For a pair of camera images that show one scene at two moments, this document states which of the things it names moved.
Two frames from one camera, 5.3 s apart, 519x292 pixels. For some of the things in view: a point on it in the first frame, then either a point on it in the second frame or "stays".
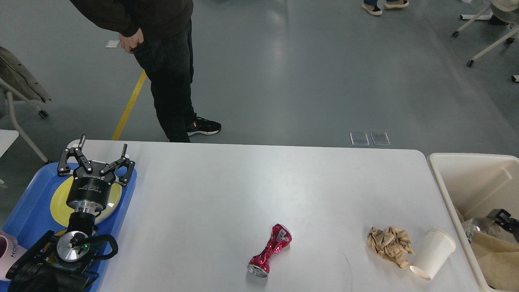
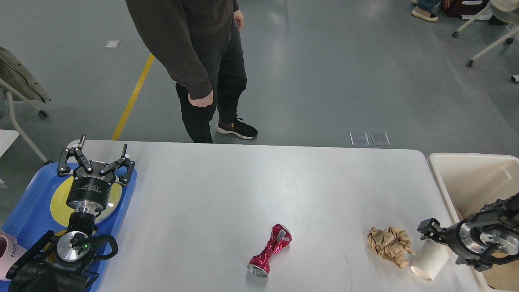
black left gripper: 90,191 stays
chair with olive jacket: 17,80 stays
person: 159,33 -> 199,44
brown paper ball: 392,243 stays
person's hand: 127,43 -> 204,101
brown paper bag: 498,259 stays
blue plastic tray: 31,218 stays
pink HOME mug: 9,252 stays
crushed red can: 281,237 stays
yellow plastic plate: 61,212 stays
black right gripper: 502,217 -> 483,242
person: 371,6 -> 424,9
